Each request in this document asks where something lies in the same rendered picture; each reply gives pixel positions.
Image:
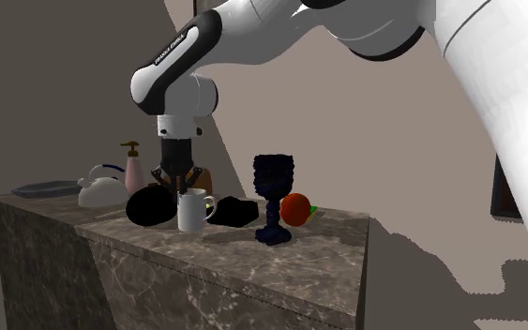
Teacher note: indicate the white kettle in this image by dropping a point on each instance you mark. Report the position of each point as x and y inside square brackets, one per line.
[103, 192]

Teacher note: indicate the black round object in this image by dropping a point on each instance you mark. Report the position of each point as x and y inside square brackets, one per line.
[150, 208]

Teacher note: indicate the dark wall picture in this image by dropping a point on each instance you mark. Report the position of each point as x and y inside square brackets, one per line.
[502, 196]

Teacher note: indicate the green and yellow sponge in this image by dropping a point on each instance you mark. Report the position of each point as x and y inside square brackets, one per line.
[312, 213]

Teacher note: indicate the pink soap dispenser bottle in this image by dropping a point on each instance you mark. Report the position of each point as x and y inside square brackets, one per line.
[134, 176]

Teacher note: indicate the grey flat tray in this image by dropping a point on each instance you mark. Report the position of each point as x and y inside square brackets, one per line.
[46, 188]

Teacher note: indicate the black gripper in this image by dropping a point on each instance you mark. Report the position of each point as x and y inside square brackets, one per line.
[177, 155]

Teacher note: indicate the orange round fruit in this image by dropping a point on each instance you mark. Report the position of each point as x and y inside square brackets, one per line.
[295, 209]

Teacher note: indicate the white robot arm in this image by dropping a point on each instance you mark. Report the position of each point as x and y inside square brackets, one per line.
[254, 32]

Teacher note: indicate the brown rounded object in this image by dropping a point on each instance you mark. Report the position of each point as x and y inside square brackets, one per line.
[205, 181]

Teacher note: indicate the dark blue goblet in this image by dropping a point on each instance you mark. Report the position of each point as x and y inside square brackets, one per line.
[272, 176]

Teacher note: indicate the black flat object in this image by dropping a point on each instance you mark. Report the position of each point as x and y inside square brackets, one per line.
[236, 211]

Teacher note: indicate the white mug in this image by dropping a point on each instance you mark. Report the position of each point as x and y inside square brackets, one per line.
[191, 212]

